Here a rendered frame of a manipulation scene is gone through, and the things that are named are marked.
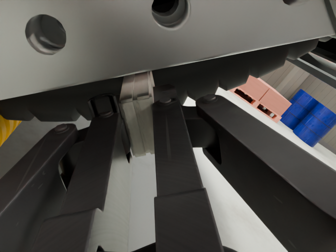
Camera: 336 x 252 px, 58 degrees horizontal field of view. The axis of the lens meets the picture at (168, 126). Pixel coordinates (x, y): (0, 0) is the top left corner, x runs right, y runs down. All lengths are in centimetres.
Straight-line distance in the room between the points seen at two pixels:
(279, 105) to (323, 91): 218
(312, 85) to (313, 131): 149
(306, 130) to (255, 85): 161
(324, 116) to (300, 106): 57
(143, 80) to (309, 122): 670
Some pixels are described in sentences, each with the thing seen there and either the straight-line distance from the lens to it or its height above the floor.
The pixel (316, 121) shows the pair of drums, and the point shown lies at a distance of 680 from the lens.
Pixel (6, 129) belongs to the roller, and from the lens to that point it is 31.
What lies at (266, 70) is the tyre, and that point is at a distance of 22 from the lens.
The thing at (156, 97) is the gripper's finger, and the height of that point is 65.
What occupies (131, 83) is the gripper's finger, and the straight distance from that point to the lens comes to 15.
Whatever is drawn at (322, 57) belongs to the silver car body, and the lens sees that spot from 41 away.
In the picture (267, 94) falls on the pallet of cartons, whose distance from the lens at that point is 599.
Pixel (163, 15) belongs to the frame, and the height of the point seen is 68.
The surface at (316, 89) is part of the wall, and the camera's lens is 803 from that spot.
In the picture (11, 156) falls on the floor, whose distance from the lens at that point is 112.
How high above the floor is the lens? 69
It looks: 19 degrees down
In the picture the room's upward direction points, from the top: 37 degrees clockwise
